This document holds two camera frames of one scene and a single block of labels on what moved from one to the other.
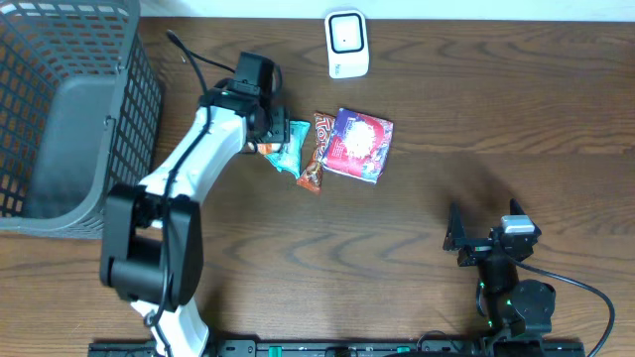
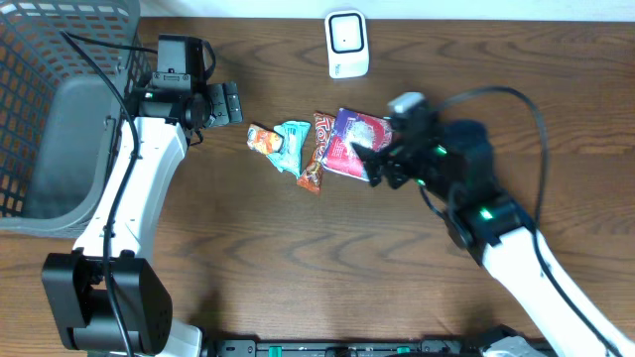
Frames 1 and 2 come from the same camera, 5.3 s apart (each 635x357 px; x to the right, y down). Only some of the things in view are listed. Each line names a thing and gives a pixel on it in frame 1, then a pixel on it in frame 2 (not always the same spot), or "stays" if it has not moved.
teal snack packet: [289, 157] stays
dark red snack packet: [311, 178] stays
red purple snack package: [359, 146] stays
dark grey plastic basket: [80, 112] stays
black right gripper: [455, 240] → [374, 162]
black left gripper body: [280, 125] → [225, 103]
